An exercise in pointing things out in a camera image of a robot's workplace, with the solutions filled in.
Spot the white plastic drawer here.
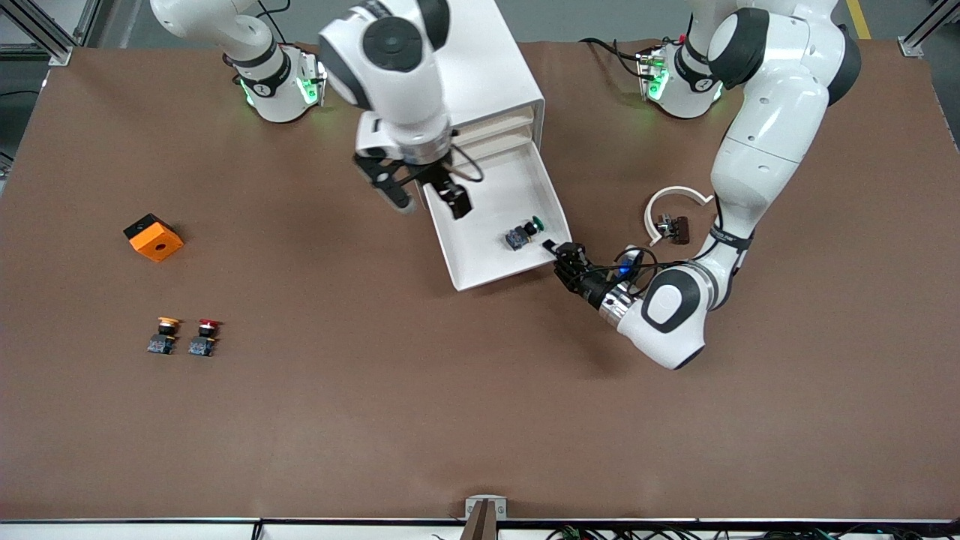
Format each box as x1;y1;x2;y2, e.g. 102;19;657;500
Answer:
454;126;537;162
422;141;572;293
452;109;536;147

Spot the green push button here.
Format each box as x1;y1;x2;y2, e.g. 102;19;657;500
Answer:
504;215;548;253

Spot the white drawer cabinet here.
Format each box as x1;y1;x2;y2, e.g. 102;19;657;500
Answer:
420;0;546;188

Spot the orange black button box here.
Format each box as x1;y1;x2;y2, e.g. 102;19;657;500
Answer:
123;213;185;263

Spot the red push button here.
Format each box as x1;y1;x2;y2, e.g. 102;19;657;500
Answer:
187;319;224;358

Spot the yellow push button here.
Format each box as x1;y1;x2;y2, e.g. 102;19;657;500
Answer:
146;316;182;356

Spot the small brown black connector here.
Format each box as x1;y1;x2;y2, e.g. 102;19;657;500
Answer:
655;214;692;246

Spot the white curved pipe clamp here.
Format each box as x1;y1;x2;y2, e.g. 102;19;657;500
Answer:
643;185;714;248

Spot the brown table cover sheet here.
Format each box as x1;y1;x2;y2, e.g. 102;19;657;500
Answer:
0;39;960;522

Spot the black base cable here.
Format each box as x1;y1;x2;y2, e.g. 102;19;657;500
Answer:
579;36;647;80

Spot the grey metal bracket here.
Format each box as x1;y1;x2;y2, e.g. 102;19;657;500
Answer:
464;494;509;521

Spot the cable bundle below table edge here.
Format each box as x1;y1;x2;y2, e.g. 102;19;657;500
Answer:
546;525;852;540

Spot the camera mast pole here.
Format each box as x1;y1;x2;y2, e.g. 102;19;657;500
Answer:
459;499;499;540

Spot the aluminium frame profile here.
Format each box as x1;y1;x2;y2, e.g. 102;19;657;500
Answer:
896;0;960;59
0;0;102;68

